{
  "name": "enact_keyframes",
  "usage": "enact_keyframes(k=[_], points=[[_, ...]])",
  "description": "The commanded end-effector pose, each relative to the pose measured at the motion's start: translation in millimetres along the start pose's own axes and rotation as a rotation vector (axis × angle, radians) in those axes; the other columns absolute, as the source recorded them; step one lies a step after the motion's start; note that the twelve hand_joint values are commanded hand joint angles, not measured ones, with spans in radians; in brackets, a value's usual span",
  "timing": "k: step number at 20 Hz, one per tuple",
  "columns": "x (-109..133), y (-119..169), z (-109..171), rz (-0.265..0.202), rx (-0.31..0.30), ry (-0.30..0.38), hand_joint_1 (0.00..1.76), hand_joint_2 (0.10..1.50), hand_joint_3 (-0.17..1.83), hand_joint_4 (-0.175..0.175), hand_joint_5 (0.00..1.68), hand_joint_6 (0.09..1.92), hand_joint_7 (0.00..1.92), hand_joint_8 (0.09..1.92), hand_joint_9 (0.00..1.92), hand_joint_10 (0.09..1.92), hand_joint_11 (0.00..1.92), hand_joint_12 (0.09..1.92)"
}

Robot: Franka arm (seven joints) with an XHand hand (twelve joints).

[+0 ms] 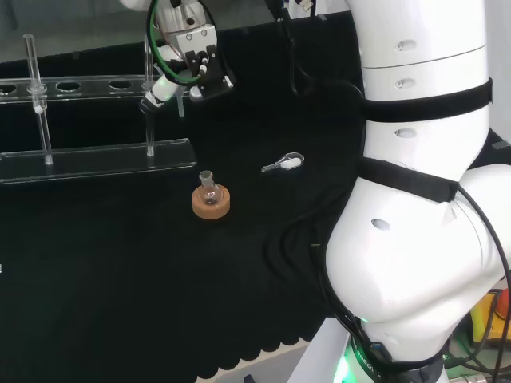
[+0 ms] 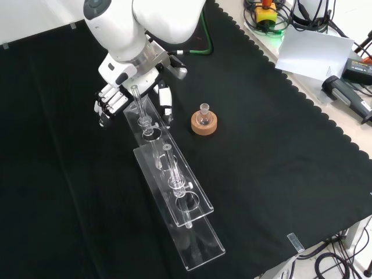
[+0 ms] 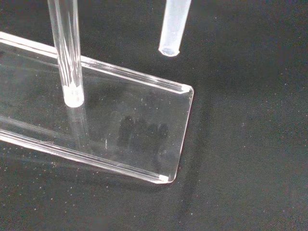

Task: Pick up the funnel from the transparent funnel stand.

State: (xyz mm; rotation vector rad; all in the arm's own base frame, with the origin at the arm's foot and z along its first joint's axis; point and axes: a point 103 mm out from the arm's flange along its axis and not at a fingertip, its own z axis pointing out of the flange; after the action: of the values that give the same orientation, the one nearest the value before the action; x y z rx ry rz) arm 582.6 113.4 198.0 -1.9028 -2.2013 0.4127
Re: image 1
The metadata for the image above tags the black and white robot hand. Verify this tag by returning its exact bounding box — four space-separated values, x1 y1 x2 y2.
138 73 181 116

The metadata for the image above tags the clear funnel stand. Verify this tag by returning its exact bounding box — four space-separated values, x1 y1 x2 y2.
0 34 198 186

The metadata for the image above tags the glass weighing funnel with powder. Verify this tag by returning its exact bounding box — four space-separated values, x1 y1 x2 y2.
260 152 306 174

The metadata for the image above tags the small round-bottom glass flask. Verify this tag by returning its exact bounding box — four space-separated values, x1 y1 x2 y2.
198 170 221 207

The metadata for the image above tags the black bench cloth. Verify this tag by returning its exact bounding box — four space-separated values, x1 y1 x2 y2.
0 10 511 380

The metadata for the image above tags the yellow stop button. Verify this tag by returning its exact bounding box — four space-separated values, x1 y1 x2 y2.
470 289 511 349

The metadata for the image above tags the cork ring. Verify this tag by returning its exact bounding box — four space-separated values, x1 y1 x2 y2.
191 184 232 221

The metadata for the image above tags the black cable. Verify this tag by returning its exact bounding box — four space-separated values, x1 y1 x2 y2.
275 0 365 99
454 185 511 383
263 205 360 320

